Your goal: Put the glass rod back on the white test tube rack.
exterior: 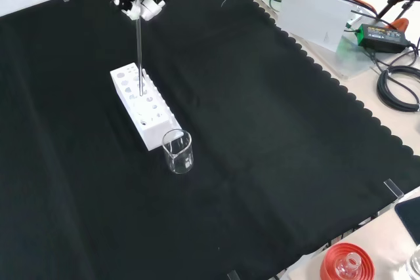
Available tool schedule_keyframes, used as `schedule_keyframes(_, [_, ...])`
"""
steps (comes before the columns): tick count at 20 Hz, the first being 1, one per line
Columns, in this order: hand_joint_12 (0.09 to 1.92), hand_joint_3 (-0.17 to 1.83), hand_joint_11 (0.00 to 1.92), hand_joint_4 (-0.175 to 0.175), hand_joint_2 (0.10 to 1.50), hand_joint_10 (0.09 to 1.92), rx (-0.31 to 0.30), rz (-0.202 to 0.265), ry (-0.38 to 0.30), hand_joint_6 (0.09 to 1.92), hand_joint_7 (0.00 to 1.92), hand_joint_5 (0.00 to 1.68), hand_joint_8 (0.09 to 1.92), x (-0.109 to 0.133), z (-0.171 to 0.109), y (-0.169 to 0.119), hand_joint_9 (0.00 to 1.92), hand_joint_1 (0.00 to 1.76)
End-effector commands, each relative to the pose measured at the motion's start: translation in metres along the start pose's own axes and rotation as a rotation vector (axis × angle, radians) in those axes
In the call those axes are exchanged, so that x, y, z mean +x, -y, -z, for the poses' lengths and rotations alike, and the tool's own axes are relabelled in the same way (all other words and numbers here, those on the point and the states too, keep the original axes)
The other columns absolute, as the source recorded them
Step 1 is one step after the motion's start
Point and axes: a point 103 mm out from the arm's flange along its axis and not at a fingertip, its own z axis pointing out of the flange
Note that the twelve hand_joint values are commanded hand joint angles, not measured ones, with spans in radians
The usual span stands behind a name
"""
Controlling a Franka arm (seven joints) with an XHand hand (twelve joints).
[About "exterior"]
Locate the pale grey board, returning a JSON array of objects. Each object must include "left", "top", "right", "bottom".
[{"left": 278, "top": 0, "right": 352, "bottom": 53}]

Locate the coiled black cable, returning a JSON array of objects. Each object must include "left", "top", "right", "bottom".
[{"left": 376, "top": 66, "right": 420, "bottom": 112}]

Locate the dark flat tablet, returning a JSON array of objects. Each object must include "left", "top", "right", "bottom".
[{"left": 394, "top": 196, "right": 420, "bottom": 247}]

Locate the orange clamp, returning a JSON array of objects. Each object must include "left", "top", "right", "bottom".
[{"left": 392, "top": 17, "right": 410, "bottom": 33}]

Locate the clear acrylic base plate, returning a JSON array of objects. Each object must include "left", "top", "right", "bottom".
[{"left": 252, "top": 0, "right": 382, "bottom": 80}]

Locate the black power adapter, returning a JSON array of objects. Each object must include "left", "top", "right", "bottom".
[{"left": 356, "top": 23, "right": 411, "bottom": 54}]

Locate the black scalloped table cloth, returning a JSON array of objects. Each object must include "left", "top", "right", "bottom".
[{"left": 0, "top": 0, "right": 420, "bottom": 280}]

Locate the clear glass rod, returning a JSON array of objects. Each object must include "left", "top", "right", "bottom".
[{"left": 135, "top": 0, "right": 146, "bottom": 98}]

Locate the small clear glass flask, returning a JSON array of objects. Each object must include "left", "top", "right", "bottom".
[{"left": 334, "top": 252, "right": 363, "bottom": 279}]

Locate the clear glass beaker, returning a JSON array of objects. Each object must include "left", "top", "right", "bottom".
[{"left": 161, "top": 129, "right": 195, "bottom": 175}]

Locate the white test tube rack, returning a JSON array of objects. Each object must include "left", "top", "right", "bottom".
[{"left": 110, "top": 62, "right": 183, "bottom": 152}]

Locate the clear glass vessel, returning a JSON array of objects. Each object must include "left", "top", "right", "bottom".
[{"left": 405, "top": 247, "right": 420, "bottom": 280}]

